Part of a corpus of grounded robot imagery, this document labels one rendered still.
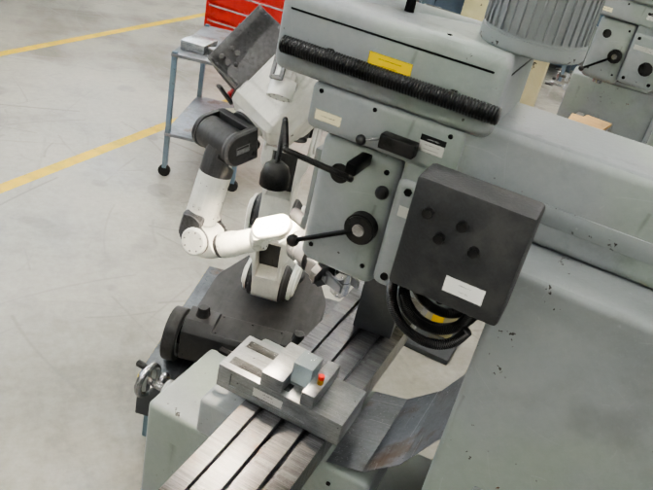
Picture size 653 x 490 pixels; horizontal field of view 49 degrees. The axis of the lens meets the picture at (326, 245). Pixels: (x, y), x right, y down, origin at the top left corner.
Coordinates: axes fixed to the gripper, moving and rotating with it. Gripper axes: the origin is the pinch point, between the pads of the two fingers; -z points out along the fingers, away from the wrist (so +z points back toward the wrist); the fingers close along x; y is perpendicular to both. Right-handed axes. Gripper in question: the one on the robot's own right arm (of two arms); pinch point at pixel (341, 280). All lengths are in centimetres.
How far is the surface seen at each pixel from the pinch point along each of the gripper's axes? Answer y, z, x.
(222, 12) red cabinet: 80, 486, 271
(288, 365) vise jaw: 21.9, -0.8, -12.3
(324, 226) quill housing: -18.0, -0.4, -10.7
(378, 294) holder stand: 19.2, 10.7, 28.3
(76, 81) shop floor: 129, 452, 118
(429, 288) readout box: -31, -40, -22
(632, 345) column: -28, -65, 5
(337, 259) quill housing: -11.5, -5.0, -8.6
